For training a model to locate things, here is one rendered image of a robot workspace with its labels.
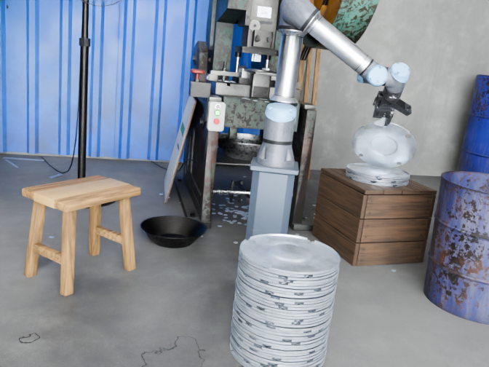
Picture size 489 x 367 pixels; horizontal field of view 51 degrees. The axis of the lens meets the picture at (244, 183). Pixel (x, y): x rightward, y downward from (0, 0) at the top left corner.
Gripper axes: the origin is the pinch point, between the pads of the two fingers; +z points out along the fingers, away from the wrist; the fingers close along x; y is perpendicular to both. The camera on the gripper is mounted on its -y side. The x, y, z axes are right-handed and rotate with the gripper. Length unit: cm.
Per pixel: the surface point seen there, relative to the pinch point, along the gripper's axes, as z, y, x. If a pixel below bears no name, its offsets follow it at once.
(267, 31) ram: 0, 58, -51
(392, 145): 11.2, -6.5, 2.4
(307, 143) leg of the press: 28.2, 31.2, -6.1
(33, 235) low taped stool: -14, 128, 79
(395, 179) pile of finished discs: 15.2, -8.6, 17.9
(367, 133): 7.0, 5.8, 0.3
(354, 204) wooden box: 15.7, 9.3, 33.3
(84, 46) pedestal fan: 9, 149, -36
